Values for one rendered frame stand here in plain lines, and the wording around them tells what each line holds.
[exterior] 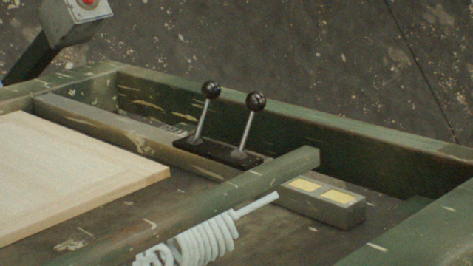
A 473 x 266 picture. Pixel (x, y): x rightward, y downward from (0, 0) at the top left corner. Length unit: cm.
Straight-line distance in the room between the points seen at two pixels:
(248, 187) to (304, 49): 302
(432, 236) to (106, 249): 46
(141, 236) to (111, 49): 249
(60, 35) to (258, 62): 161
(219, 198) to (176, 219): 5
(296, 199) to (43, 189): 46
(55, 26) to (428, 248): 136
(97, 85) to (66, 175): 56
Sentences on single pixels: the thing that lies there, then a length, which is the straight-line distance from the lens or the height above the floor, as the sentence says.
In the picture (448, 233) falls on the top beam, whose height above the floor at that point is 192.
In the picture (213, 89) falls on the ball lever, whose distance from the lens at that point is 139.
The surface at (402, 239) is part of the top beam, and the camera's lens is 93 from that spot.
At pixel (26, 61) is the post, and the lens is 231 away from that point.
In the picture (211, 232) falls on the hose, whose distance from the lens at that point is 76.
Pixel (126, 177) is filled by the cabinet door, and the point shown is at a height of 135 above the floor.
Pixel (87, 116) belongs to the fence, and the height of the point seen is 110.
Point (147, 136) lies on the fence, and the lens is 149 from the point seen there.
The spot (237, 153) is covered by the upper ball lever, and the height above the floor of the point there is 150.
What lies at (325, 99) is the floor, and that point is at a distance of 366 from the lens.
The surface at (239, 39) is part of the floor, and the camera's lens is 348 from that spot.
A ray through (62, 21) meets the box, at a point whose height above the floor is 87.
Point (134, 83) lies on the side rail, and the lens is 190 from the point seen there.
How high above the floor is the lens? 252
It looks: 50 degrees down
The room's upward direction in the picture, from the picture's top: 59 degrees clockwise
